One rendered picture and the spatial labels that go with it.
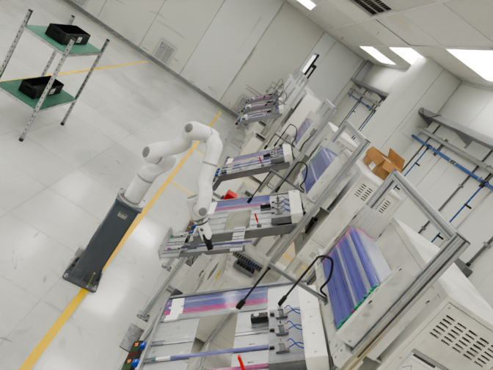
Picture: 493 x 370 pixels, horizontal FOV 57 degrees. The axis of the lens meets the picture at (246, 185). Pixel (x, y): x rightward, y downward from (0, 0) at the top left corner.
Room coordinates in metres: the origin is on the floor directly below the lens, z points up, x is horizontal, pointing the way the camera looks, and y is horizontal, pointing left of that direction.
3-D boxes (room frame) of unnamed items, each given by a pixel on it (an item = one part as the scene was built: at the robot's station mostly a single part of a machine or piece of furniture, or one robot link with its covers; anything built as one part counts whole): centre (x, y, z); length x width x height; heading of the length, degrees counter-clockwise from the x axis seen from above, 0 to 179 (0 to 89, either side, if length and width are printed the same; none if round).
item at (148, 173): (2.76, 0.55, 1.00); 0.19 x 0.12 x 0.24; 141
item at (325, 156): (3.13, -0.39, 1.52); 0.51 x 0.13 x 0.27; 7
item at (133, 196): (2.73, 0.57, 0.79); 0.19 x 0.19 x 0.18
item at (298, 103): (7.86, 0.12, 0.95); 1.36 x 0.82 x 1.90; 97
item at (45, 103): (4.22, 2.23, 0.55); 0.91 x 0.46 x 1.10; 7
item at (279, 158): (4.60, -0.13, 0.66); 1.01 x 0.73 x 1.31; 97
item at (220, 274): (3.20, -0.50, 0.31); 0.70 x 0.65 x 0.62; 7
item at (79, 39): (4.22, 2.23, 1.01); 0.57 x 0.17 x 0.11; 7
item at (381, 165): (3.28, -0.67, 1.82); 0.68 x 0.30 x 0.20; 7
